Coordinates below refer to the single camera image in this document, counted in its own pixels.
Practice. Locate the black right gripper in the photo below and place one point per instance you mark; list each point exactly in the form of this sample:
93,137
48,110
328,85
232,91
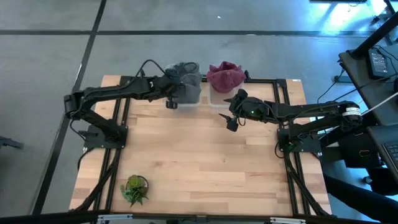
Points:
250,107

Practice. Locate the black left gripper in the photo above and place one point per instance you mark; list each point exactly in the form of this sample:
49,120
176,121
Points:
169,85

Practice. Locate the grey-blue denim cap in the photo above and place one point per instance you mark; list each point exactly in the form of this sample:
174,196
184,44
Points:
183,73

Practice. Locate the light blue denim cap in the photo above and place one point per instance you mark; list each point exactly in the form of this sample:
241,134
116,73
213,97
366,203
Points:
192,93

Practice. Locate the maroon denim cap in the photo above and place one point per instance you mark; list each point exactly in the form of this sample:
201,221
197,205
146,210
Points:
225,77

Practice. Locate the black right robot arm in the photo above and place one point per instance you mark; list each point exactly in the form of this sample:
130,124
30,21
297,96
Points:
311,109

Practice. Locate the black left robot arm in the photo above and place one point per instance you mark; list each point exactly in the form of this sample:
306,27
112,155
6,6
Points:
109,91

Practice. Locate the clear plastic bin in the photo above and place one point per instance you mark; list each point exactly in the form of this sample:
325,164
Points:
190,105
217,100

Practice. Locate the potted succulent plant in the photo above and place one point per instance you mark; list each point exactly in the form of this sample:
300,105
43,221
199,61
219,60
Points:
135,189

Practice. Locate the black side desk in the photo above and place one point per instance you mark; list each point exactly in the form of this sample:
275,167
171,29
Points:
367,93

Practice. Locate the black power adapter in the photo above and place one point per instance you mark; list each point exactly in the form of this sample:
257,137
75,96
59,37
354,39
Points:
377,62

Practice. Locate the person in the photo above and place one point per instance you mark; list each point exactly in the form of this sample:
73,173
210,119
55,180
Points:
360,199

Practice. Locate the black stand foot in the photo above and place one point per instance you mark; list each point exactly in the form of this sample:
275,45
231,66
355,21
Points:
9,143

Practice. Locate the black keyboard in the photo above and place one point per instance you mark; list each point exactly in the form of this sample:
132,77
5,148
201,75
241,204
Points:
392,155

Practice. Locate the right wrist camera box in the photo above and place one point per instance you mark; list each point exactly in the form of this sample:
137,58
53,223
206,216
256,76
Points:
232,125

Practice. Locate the black aluminium table frame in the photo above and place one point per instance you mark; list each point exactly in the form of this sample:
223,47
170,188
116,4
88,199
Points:
263,81

